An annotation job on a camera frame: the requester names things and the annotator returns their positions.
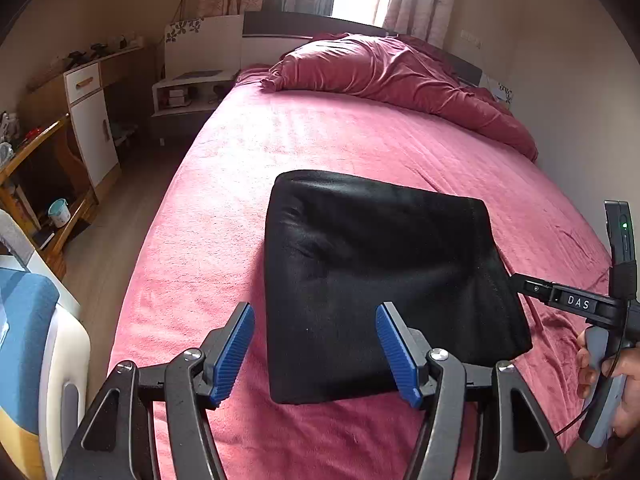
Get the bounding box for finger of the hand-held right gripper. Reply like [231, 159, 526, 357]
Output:
[509, 272, 556, 307]

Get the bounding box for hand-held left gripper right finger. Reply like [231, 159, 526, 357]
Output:
[375, 301, 573, 480]

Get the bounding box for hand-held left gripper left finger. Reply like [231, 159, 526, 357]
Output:
[55, 301, 256, 480]

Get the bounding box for black pants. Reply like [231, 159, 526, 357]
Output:
[263, 170, 532, 405]

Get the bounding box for person's right hand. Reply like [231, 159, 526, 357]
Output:
[575, 327, 640, 439]

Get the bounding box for bed with pink sheet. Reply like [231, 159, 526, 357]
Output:
[109, 67, 618, 480]

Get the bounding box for white leaf-pattern panel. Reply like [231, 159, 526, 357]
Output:
[164, 14, 244, 81]
[481, 72, 514, 107]

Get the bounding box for blue and white padded seat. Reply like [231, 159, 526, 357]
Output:
[0, 210, 92, 480]

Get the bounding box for red duvet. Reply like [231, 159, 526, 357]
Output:
[260, 32, 538, 161]

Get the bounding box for white and wood cabinet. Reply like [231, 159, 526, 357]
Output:
[62, 45, 151, 197]

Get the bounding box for white nightstand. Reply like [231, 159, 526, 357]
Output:
[150, 67, 241, 147]

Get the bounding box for wooden shelf desk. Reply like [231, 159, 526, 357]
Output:
[0, 112, 99, 281]

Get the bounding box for dark bed headboard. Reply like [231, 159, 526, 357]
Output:
[241, 11, 483, 86]

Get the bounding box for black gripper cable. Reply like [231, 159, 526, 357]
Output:
[552, 395, 592, 438]

